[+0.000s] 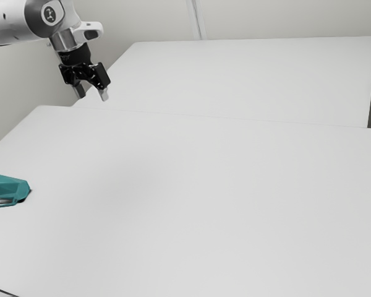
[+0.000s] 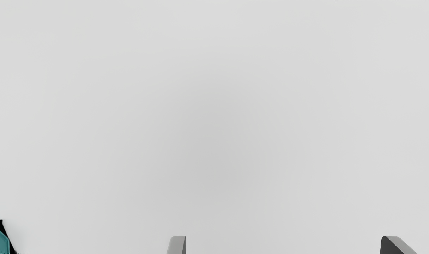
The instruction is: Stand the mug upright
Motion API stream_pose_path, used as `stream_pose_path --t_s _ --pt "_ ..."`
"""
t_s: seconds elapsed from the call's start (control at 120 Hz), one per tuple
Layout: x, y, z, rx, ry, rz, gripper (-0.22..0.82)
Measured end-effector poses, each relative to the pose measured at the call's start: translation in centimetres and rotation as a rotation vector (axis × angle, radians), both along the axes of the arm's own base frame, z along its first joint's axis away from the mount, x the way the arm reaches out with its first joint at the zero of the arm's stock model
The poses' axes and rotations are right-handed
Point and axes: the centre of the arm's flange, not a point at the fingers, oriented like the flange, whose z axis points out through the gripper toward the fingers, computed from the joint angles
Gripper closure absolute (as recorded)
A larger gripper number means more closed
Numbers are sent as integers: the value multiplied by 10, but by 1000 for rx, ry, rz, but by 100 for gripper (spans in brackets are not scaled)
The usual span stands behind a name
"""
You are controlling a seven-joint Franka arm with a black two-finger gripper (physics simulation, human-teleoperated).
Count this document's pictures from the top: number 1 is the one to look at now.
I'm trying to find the teal faceted mug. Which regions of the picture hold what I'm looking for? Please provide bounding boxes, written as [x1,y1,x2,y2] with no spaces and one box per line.
[0,174,32,209]

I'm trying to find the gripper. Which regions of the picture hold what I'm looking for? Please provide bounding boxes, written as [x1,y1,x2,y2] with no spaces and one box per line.
[57,44,111,102]

